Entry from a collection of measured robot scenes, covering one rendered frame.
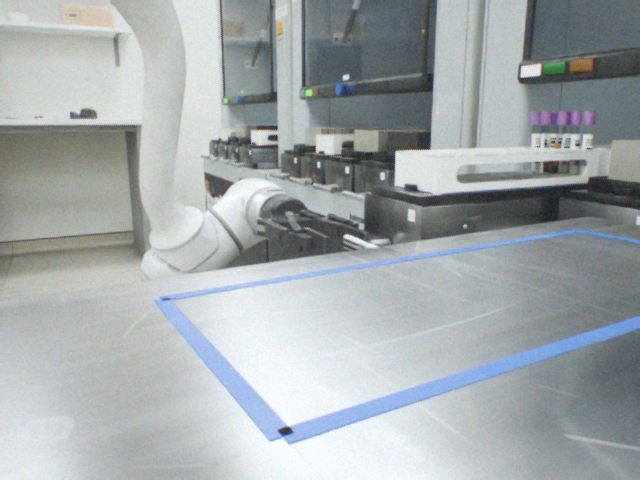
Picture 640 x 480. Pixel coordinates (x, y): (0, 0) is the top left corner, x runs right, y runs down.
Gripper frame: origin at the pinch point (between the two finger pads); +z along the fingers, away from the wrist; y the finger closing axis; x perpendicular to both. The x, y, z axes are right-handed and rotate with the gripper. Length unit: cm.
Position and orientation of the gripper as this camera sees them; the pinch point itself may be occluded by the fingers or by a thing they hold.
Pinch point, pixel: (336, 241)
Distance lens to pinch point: 73.1
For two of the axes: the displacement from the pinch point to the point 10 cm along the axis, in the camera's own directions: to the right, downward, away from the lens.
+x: 0.0, 9.8, 2.2
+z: 4.3, 2.0, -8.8
